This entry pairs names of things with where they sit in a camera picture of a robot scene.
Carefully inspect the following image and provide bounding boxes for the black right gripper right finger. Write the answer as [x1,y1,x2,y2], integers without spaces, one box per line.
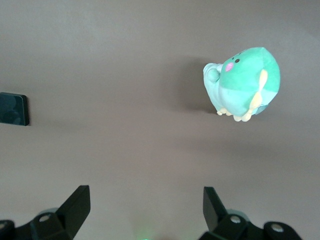
[198,186,305,240]

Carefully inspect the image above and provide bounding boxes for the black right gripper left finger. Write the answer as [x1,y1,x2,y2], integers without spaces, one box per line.
[0,184,91,240]

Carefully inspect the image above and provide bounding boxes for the black phone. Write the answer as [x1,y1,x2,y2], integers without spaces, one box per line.
[0,91,31,127]

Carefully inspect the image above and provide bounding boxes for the green dinosaur plush toy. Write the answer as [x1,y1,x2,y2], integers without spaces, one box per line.
[202,46,282,124]

